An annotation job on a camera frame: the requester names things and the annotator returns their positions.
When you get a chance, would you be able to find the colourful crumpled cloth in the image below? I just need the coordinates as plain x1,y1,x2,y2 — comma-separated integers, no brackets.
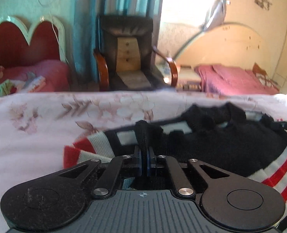
0,72,47,97

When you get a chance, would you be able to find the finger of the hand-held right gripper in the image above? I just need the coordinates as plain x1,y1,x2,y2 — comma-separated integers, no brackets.
270,121,285,131

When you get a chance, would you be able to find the black leather armchair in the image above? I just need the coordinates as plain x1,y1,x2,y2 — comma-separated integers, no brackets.
93,15,178,92

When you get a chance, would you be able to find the striped knit sweater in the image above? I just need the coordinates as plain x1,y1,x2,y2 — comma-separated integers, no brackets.
63,102,287,233

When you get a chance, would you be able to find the grey tied curtain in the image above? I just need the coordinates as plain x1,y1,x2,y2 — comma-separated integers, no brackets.
200,0,231,31

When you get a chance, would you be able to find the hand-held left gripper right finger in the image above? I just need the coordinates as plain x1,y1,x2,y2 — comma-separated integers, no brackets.
147,147,232,198

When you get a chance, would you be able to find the cream round headboard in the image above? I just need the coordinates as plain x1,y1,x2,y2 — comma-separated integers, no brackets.
175,22,273,78

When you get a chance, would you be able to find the purple-pink bedding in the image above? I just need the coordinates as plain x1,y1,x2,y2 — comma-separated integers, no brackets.
2,59,70,93

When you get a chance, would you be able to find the white cable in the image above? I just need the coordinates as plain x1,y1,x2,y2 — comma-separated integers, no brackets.
37,0,67,63

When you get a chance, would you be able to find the pink blanket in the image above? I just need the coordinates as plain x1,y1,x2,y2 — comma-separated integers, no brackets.
194,64,280,96

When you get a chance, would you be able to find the floral bed sheet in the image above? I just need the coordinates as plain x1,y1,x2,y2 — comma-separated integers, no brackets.
0,90,287,233

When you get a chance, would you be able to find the red printed pillow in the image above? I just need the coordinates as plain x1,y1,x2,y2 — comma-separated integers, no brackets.
252,63,268,82

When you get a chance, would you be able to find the window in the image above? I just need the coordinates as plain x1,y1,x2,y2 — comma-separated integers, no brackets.
161,0,221,25

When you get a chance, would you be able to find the red heart-shaped headboard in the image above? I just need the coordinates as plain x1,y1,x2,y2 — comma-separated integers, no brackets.
0,15,68,69

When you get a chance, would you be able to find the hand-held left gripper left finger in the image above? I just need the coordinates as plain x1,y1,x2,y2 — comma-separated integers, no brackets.
58,147,142,198

